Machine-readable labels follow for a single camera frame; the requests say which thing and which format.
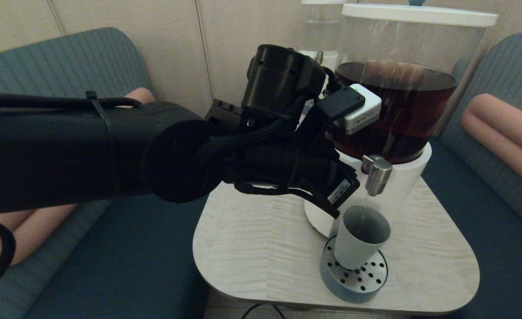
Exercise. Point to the pink sofa bolster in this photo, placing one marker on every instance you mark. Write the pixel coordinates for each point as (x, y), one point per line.
(500, 126)
(35, 230)

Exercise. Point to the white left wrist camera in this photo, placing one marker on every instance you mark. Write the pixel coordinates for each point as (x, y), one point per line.
(367, 113)

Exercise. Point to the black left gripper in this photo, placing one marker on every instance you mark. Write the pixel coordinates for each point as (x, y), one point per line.
(305, 173)

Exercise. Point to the white dispenser with dark tea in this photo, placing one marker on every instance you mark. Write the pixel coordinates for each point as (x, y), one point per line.
(414, 181)

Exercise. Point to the large perforated metal drip tray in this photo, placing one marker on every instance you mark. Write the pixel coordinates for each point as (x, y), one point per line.
(354, 285)

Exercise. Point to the grey plastic cup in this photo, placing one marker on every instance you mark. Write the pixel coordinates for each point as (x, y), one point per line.
(356, 252)

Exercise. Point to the blue ribbed sofa bench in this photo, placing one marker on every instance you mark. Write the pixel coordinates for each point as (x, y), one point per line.
(44, 57)
(509, 66)

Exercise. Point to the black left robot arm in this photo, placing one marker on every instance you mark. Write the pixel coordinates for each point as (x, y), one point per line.
(66, 150)

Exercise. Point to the metal dispenser tap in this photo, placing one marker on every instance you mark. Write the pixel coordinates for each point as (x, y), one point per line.
(377, 177)

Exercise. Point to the white dispenser lid, blue knob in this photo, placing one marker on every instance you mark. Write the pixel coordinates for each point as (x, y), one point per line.
(416, 15)

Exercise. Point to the small white water dispenser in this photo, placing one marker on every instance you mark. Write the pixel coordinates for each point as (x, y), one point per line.
(321, 26)

